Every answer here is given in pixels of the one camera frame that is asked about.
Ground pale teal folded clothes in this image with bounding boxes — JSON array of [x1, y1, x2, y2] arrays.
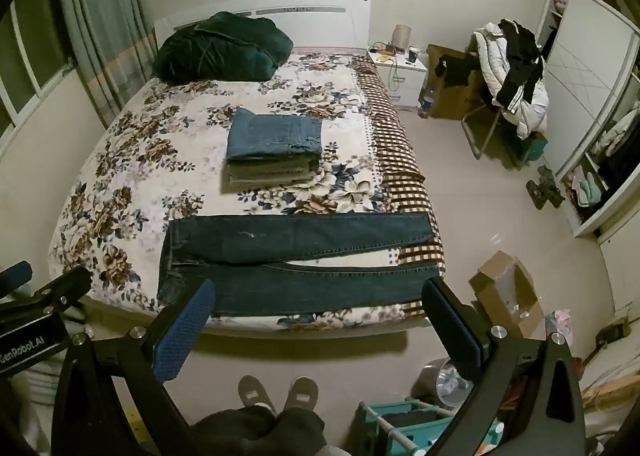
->
[[569, 166, 609, 209]]

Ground grey green curtain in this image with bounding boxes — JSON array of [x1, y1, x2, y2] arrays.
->
[[55, 0, 157, 129]]

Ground dark blue jeans pants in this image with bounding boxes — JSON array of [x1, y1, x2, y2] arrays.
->
[[156, 213, 441, 319]]

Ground white bed headboard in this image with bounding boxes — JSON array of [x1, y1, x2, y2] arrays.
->
[[154, 0, 373, 56]]

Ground grey slipper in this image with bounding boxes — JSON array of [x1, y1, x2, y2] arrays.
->
[[282, 376, 320, 412], [237, 375, 276, 415]]

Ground black white-striped garment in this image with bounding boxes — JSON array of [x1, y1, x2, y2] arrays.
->
[[492, 18, 546, 115]]

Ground brown checked bedsheet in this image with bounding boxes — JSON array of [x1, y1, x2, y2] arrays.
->
[[352, 56, 446, 317]]

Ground folded olive green pants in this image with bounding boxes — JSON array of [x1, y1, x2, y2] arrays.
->
[[227, 155, 321, 173]]

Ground chair with draped clothes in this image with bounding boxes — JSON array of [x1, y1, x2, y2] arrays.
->
[[472, 22, 549, 139]]

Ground pink patterned bag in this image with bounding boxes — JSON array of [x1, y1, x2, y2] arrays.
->
[[544, 308, 574, 337]]

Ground open brown cardboard box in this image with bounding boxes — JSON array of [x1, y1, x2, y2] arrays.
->
[[468, 251, 546, 339]]

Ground dark green quilt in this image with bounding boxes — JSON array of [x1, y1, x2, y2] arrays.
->
[[152, 10, 294, 84]]

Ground tall brown cardboard box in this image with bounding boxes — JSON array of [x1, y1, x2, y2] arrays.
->
[[425, 43, 493, 121]]

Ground floral-sheet bed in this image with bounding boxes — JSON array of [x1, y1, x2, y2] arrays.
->
[[47, 48, 446, 333]]

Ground teal plastic rack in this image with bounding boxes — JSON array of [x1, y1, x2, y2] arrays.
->
[[352, 400, 504, 456]]

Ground white nightstand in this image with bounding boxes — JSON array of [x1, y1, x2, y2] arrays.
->
[[367, 46, 429, 111]]

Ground metal folding chair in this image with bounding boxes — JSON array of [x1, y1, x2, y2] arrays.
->
[[462, 100, 507, 159]]

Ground person's legs in dark trousers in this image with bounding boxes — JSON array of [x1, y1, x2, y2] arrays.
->
[[190, 405, 329, 456]]

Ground folded khaki pants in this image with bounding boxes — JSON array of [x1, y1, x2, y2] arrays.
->
[[222, 167, 317, 195]]

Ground dark lumpy object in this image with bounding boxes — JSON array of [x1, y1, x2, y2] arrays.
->
[[526, 166, 566, 211]]

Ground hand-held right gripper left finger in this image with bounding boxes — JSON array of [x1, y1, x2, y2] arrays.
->
[[51, 278, 218, 456]]

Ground silver metal bin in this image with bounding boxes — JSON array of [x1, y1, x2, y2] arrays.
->
[[411, 358, 474, 413]]

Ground teal storage box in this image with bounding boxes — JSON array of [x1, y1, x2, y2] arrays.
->
[[519, 132, 549, 165]]

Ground white wardrobe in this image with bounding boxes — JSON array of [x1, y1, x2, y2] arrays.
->
[[535, 0, 640, 237]]

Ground black cloth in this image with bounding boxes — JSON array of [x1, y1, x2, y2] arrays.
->
[[433, 54, 482, 89]]

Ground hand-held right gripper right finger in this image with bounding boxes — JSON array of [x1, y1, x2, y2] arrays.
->
[[423, 277, 589, 456]]

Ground flat cardboard pieces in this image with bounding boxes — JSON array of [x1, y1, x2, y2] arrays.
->
[[581, 365, 640, 413]]

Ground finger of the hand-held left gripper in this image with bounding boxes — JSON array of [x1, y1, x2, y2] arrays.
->
[[0, 266, 94, 321], [0, 261, 34, 299]]

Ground white framed window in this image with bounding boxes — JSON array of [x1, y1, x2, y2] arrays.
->
[[0, 0, 77, 137]]

